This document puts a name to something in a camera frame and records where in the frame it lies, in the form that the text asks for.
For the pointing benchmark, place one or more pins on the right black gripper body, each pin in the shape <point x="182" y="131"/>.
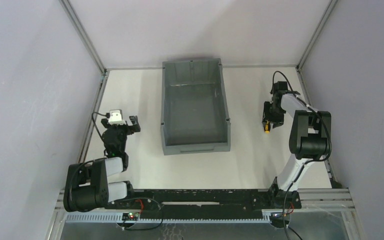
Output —
<point x="271" y="117"/>

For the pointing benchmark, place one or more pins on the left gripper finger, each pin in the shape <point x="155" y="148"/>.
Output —
<point x="135" y="126"/>
<point x="105" y="122"/>

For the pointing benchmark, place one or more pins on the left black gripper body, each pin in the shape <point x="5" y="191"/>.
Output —
<point x="119" y="127"/>

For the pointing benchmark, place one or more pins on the yellow black screwdriver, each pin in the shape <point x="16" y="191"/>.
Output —
<point x="267" y="127"/>

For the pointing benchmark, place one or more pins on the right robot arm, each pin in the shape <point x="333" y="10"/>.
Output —
<point x="309" y="141"/>

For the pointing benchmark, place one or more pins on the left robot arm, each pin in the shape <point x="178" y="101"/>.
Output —
<point x="87" y="186"/>

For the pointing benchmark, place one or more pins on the grey plastic bin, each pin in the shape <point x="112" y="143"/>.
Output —
<point x="194" y="109"/>

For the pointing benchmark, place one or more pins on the left controller circuit board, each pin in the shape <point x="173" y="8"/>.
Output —
<point x="130" y="216"/>

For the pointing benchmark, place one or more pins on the controller circuit board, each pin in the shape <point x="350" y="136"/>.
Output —
<point x="130" y="216"/>
<point x="278" y="220"/>

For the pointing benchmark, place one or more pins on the right controller circuit board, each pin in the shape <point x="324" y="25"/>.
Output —
<point x="278" y="220"/>

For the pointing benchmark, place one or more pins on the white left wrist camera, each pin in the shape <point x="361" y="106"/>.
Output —
<point x="116" y="117"/>

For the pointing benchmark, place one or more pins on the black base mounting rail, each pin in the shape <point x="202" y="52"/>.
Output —
<point x="216" y="204"/>

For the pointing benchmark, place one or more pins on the grey slotted cable duct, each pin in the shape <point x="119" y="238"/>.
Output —
<point x="119" y="217"/>

